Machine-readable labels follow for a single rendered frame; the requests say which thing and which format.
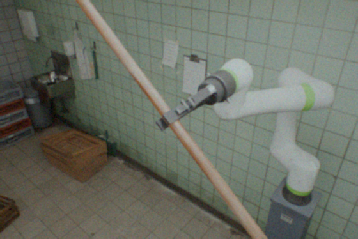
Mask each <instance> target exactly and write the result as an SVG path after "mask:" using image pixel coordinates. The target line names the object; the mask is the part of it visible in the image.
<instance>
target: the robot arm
mask: <svg viewBox="0 0 358 239"><path fill-rule="evenodd" d="M207 75H208V76H207V77H206V78H205V79H204V81H203V82H202V83H201V84H200V85H199V86H198V92H197V93H196V94H195V95H193V96H191V97H189V98H188V99H187V100H186V101H184V100H181V101H180V104H179V105H177V106H176V107H174V108H173V109H171V110H169V111H168V112H166V113H165V114H163V115H162V117H163V118H164V119H165V120H166V122H167V123H166V122H165V121H164V119H163V118H161V119H159V120H157V121H156V122H155V123H156V124H157V126H158V127H159V128H160V129H161V131H163V130H165V129H167V128H168V127H169V126H168V125H170V124H172V123H173V122H175V121H176V120H179V121H180V119H181V118H182V117H184V116H186V115H187V114H188V113H190V112H192V111H193V110H196V109H197V108H198V107H202V106H203V105H204V104H206V105H214V112H215V115H216V116H217V117H218V118H219V119H221V120H223V121H227V122H230V121H235V120H239V119H240V118H245V117H248V116H257V115H262V114H271V113H277V116H276V127H275V130H274V135H273V138H272V142H271V144H270V153H271V155H272V156H273V157H274V158H275V159H276V160H277V161H278V162H279V163H280V164H281V165H282V166H283V167H284V168H285V169H286V170H287V171H288V175H287V178H286V185H285V186H284V187H283V188H282V191H281V193H282V196H283V197H284V199H286V201H287V202H289V203H290V204H294V205H296V206H306V205H308V204H310V202H311V200H312V195H311V192H312V191H313V189H314V187H315V180H316V177H317V174H318V172H319V168H320V163H319V161H318V160H317V158H316V157H314V156H312V155H310V153H308V152H306V151H304V150H302V149H301V148H299V146H297V145H296V144H295V132H296V125H297V116H298V113H299V112H302V111H314V110H319V109H326V108H328V106H330V104H331V103H333V101H334V89H333V87H332V86H331V85H330V84H329V83H328V82H325V81H323V80H320V79H316V78H314V77H312V76H310V75H308V74H307V73H306V72H303V71H302V70H300V69H299V68H295V67H289V68H287V69H285V70H283V71H282V72H281V73H280V74H279V77H278V79H277V88H275V89H268V90H263V91H248V89H249V86H250V85H251V83H252V79H253V71H252V67H251V66H250V64H249V63H248V62H247V61H245V60H242V59H232V60H229V61H228V62H227V63H225V64H224V66H222V68H221V69H219V70H218V71H216V72H215V73H211V74H210V73H207ZM167 124H168V125H167Z"/></svg>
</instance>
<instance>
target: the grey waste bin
mask: <svg viewBox="0 0 358 239"><path fill-rule="evenodd" d="M22 92H23V94H24V97H23V98H24V102H25V106H26V107H25V108H26V111H27V115H29V117H30V119H31V124H32V126H33V129H34V131H35V130H41V129H43V128H47V127H49V126H51V125H52V124H53V123H54V119H53V118H52V114H51V110H48V109H45V108H43V107H42V106H41V105H40V99H39V96H38V92H37V91H35V90H33V89H32V86H31V87H28V88H25V89H23V90H22Z"/></svg>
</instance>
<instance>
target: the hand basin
mask: <svg viewBox="0 0 358 239"><path fill-rule="evenodd" d="M50 54H51V56H50V57H48V60H49V59H50V58H51V59H52V63H53V66H54V70H53V71H49V72H45V73H41V74H39V75H36V76H33V77H31V78H30V80H31V85H32V89H33V90H35V91H37V92H38V96H39V99H40V105H41V106H42V107H43V108H45V109H48V110H51V106H50V102H49V98H53V97H54V103H58V102H59V101H60V103H61V100H62V103H63V105H64V102H63V99H62V97H67V98H76V95H75V90H76V88H75V83H74V77H73V73H72V68H71V62H70V59H68V57H67V56H66V55H65V54H60V53H58V52H56V51H53V50H50ZM48 60H47V61H46V66H48ZM60 97H61V99H60ZM62 103H61V106H62V110H60V112H63V114H66V112H67V113H69V112H70V111H69V110H68V109H66V108H65V105H64V108H65V109H64V108H63V105H62Z"/></svg>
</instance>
